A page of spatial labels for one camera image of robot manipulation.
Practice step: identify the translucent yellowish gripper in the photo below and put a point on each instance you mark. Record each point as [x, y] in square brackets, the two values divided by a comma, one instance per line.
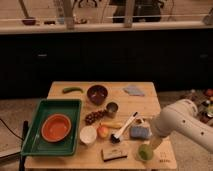
[155, 142]

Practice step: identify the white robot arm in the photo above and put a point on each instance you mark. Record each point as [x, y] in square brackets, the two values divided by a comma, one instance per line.
[180, 117]

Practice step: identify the dark purple bowl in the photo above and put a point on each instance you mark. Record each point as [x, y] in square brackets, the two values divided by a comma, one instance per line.
[97, 94]

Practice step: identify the orange bowl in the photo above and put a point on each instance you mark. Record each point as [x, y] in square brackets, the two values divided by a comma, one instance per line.
[56, 127]

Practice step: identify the dark red bowl on shelf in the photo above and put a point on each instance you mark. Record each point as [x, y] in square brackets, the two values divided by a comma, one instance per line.
[29, 21]

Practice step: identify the light green plastic cup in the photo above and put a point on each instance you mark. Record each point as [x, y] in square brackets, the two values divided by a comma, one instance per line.
[145, 152]

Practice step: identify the blue sponge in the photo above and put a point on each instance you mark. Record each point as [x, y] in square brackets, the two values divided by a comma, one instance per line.
[139, 132]

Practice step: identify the yellow banana piece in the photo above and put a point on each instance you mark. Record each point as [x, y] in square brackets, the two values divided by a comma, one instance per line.
[113, 125]

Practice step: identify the orange peach fruit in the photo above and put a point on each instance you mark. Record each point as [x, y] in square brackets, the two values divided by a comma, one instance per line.
[102, 131]

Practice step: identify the small metal cup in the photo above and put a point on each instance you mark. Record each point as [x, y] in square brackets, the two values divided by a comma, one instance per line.
[112, 109]

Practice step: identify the grey blue cloth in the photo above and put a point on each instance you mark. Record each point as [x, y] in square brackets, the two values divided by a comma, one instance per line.
[133, 90]

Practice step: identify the bunch of dark grapes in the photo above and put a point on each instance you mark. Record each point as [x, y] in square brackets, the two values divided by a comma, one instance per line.
[94, 116]

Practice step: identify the green plastic tray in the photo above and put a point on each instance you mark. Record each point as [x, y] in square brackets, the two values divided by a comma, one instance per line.
[35, 145]

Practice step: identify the black stand left of table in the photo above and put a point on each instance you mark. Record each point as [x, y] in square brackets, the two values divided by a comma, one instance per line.
[22, 158]

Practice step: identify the white handled dish brush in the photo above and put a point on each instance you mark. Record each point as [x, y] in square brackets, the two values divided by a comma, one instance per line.
[115, 138]

